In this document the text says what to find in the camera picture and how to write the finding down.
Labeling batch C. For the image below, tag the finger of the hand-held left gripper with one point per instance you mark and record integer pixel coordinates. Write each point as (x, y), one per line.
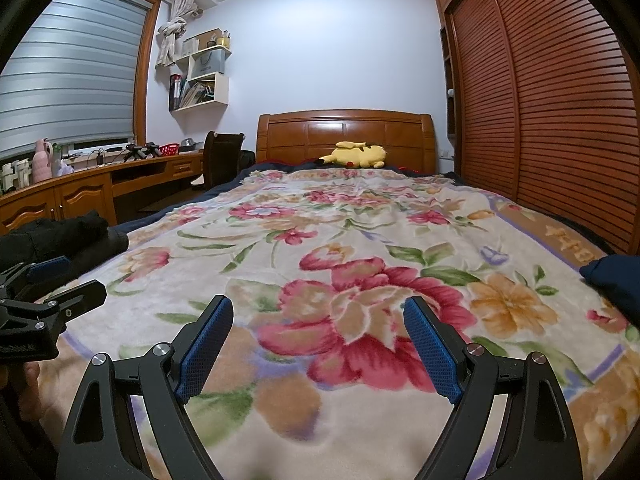
(77, 297)
(47, 267)

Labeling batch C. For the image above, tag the black binders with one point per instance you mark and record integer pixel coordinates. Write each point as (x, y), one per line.
(175, 92)

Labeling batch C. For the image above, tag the black double-breasted coat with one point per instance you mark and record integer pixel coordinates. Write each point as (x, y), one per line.
(60, 235)

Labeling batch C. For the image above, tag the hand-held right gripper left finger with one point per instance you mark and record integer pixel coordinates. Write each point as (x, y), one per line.
(205, 350)

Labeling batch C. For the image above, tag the white desk organizer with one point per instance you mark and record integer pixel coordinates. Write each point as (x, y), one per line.
(14, 175)

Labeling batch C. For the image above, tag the wooden desk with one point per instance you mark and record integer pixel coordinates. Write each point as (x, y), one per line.
(75, 195)

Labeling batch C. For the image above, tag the pink bottle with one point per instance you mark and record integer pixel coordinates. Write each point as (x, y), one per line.
(42, 162)

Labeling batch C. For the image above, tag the grey paper bag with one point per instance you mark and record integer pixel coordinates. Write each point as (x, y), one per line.
(209, 64)

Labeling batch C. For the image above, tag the grey window blind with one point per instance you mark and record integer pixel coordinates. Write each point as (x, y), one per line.
(65, 75)

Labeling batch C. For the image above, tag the floral blanket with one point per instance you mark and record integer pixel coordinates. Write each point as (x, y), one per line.
(350, 240)

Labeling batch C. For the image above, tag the tied beige curtain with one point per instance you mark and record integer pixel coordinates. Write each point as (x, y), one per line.
(172, 35)

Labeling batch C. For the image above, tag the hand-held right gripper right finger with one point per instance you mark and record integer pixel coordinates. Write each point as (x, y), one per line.
(432, 355)

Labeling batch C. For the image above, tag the cardboard box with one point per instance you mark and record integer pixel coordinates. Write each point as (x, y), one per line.
(206, 40)

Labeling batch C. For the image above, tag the stack of books and papers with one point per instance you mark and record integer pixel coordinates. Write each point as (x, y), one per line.
(197, 95)

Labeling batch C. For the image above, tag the red basket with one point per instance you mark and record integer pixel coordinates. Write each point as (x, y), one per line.
(170, 150)

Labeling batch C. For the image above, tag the dark blue cloth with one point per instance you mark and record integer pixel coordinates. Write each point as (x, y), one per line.
(612, 272)

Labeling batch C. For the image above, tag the wooden bed headboard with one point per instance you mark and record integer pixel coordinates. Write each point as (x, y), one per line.
(310, 135)

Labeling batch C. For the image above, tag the silver metal pot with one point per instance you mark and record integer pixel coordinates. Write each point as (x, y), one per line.
(188, 145)

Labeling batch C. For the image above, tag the dark brown chair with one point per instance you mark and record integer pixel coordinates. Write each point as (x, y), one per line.
(222, 160)

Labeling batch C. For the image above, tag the yellow plush toy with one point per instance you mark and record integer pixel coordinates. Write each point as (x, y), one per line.
(357, 156)

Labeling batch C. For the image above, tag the pen holder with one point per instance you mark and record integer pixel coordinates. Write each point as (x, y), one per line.
(225, 41)

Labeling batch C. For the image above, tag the white wall shelf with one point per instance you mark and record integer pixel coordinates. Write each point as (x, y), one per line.
(220, 90)

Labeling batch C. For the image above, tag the wooden louvered wardrobe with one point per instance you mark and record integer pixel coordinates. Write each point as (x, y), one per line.
(550, 100)

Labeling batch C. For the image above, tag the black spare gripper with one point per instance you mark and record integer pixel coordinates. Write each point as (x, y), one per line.
(151, 150)
(132, 152)

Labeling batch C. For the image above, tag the wooden window frame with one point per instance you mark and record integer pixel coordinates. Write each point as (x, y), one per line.
(142, 85)

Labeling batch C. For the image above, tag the person's left hand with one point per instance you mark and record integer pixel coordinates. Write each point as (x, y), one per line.
(31, 385)

